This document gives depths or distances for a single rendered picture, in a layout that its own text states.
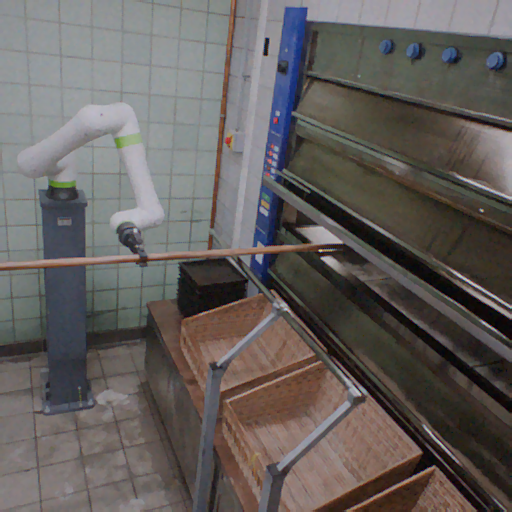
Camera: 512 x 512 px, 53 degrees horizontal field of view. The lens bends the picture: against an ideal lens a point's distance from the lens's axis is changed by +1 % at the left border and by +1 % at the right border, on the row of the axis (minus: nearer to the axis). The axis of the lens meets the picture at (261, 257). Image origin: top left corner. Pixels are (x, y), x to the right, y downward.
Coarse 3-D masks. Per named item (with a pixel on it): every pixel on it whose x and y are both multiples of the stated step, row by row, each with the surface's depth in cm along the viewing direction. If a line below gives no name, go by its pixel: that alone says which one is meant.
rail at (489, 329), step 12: (288, 192) 213; (324, 216) 190; (336, 228) 183; (360, 240) 171; (372, 252) 165; (396, 264) 155; (408, 276) 151; (432, 288) 143; (444, 300) 138; (468, 312) 132; (480, 324) 128; (492, 336) 125; (504, 336) 123
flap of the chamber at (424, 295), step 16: (304, 192) 235; (304, 208) 202; (320, 208) 211; (320, 224) 191; (352, 224) 201; (352, 240) 174; (368, 240) 183; (368, 256) 166; (400, 256) 176; (416, 272) 162; (416, 288) 147; (448, 288) 156; (432, 304) 142; (464, 304) 145; (480, 304) 151; (464, 320) 132; (496, 320) 140; (480, 336) 128
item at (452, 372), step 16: (304, 240) 236; (320, 256) 221; (336, 272) 209; (352, 288) 200; (368, 288) 198; (368, 304) 192; (384, 304) 187; (384, 320) 184; (400, 320) 178; (416, 336) 169; (432, 336) 171; (432, 352) 163; (448, 352) 163; (448, 368) 157; (464, 368) 155; (464, 384) 152; (480, 384) 149; (480, 400) 147; (496, 400) 143
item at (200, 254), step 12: (168, 252) 196; (180, 252) 198; (192, 252) 200; (204, 252) 202; (216, 252) 204; (228, 252) 206; (240, 252) 208; (252, 252) 211; (264, 252) 213; (276, 252) 216; (0, 264) 171; (12, 264) 172; (24, 264) 174; (36, 264) 175; (48, 264) 177; (60, 264) 179; (72, 264) 180; (84, 264) 182; (96, 264) 184; (108, 264) 187
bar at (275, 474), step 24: (216, 240) 227; (240, 264) 205; (264, 288) 188; (288, 312) 173; (216, 384) 179; (216, 408) 184; (312, 432) 140; (288, 456) 140; (264, 480) 141; (264, 504) 143
